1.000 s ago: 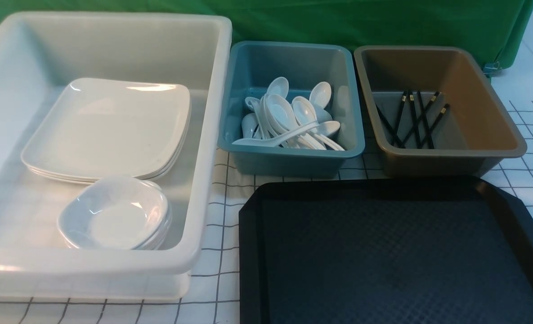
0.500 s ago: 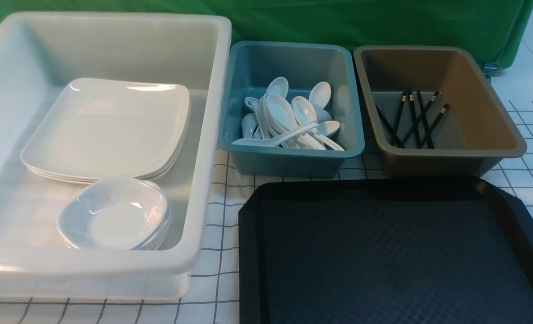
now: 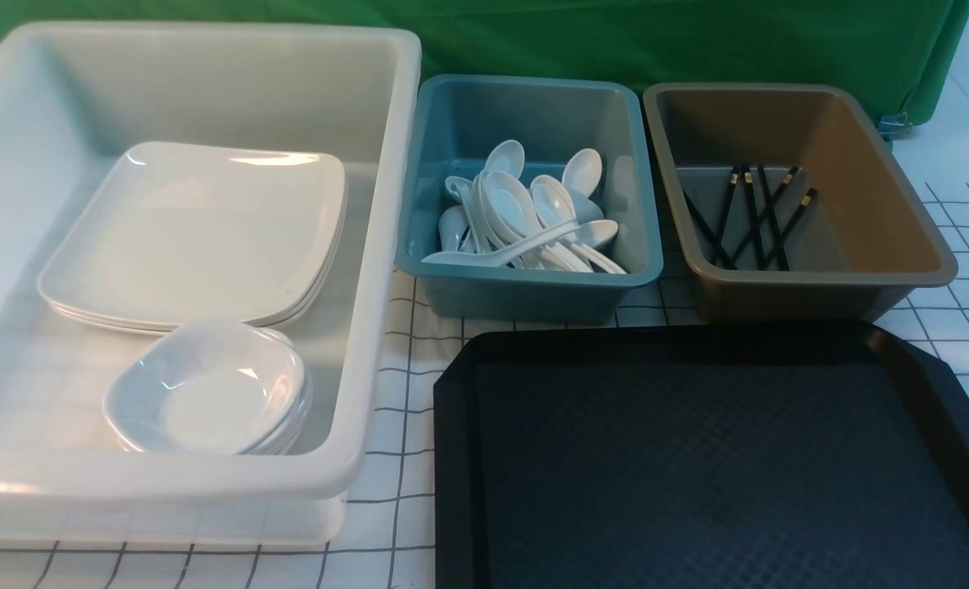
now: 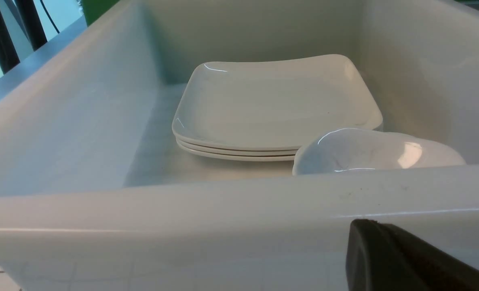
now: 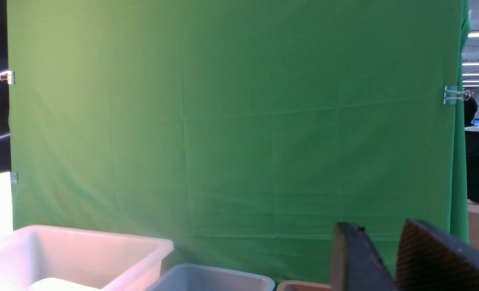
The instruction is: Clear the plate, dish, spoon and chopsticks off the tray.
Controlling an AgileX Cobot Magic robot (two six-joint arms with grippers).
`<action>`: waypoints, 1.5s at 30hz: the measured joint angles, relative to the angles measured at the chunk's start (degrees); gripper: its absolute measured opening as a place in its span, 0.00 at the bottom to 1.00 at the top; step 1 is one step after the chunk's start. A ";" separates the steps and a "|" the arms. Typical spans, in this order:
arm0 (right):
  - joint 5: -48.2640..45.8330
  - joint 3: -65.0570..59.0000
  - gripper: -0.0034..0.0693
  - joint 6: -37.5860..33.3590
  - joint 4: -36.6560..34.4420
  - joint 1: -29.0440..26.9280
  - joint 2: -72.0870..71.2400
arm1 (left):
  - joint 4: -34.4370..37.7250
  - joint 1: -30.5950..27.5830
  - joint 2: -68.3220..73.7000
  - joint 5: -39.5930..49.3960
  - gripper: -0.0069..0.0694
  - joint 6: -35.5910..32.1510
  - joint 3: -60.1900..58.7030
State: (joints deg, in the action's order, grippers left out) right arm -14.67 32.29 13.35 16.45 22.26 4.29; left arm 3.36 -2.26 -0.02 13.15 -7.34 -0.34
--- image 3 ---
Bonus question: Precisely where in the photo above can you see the small white dish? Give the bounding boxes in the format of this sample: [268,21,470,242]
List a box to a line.
[103,319,308,455]

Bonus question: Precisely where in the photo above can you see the black chopstick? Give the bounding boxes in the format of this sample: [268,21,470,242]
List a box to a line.
[760,189,818,271]
[725,164,808,272]

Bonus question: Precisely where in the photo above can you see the white square rice plate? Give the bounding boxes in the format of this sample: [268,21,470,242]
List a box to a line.
[37,142,348,331]

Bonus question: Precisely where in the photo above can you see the pile of white spoons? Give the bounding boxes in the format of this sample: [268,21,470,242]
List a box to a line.
[424,139,626,275]

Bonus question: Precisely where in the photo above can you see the blue plastic bin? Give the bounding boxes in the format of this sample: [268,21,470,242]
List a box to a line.
[395,74,665,326]

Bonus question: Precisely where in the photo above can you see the black chopsticks in bin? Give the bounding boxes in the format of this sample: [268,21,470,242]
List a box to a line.
[677,164,783,271]

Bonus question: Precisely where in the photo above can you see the large white plastic bin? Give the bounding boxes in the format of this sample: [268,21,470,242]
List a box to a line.
[0,22,421,552]

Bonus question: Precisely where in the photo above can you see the brown plastic bin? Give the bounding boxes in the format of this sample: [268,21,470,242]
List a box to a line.
[644,83,958,323]

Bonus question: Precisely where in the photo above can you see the stacked white square plates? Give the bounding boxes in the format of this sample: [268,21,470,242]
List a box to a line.
[47,205,349,336]

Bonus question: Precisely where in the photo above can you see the black serving tray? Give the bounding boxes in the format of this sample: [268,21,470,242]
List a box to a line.
[434,320,969,588]

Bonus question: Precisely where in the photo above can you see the metal clip on backdrop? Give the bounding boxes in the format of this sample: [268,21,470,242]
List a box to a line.
[877,111,914,142]

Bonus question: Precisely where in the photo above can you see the white checked tablecloth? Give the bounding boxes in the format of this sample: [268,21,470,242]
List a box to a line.
[0,182,969,588]

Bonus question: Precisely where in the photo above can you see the green backdrop cloth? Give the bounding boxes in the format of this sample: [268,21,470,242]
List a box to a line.
[0,1,969,124]

